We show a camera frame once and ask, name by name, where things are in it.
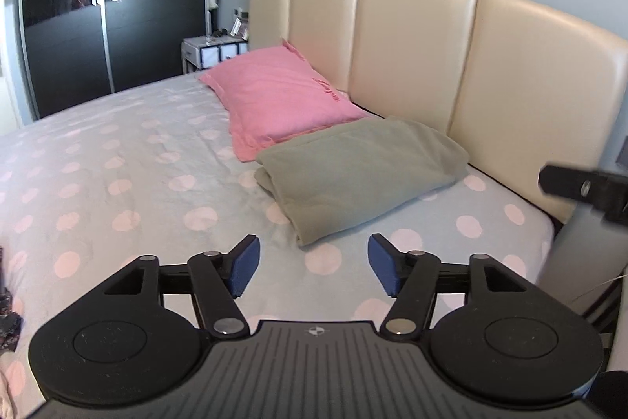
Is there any beige fleece garment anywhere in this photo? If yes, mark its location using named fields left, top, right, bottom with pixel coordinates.
left=254, top=117, right=469, bottom=246

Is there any dark patterned garment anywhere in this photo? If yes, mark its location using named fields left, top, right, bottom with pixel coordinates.
left=0, top=271, right=22, bottom=353

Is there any cream padded headboard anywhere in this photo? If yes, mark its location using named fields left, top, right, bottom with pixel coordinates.
left=249, top=0, right=627, bottom=222

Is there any polka dot bed sheet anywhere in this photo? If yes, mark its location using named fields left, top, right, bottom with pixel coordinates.
left=1, top=75, right=553, bottom=418

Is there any pink pillow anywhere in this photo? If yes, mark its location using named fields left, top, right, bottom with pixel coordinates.
left=200, top=40, right=368, bottom=163

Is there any white bedside table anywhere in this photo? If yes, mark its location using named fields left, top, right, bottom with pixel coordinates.
left=180, top=35, right=248, bottom=74

